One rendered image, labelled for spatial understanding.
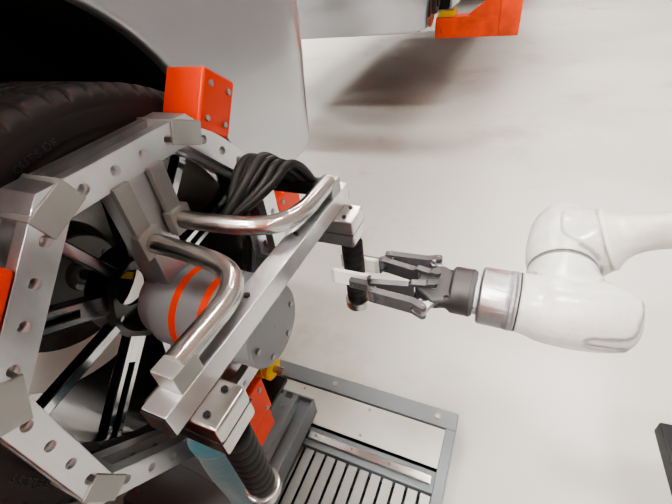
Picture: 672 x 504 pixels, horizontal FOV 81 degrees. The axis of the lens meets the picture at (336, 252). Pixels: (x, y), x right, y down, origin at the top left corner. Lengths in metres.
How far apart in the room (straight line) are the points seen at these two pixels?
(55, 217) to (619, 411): 1.58
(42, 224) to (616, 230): 0.74
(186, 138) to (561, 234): 0.58
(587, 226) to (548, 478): 0.91
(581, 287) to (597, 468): 0.95
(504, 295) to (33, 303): 0.57
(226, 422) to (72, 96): 0.43
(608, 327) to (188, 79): 0.67
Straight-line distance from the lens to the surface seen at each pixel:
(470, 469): 1.41
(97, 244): 0.88
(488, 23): 3.98
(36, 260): 0.50
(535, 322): 0.61
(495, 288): 0.61
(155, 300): 0.63
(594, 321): 0.61
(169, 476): 1.27
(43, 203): 0.49
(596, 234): 0.71
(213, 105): 0.65
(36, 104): 0.59
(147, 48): 0.88
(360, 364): 1.57
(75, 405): 0.90
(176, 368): 0.38
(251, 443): 0.47
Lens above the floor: 1.28
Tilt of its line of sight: 38 degrees down
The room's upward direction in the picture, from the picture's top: 8 degrees counter-clockwise
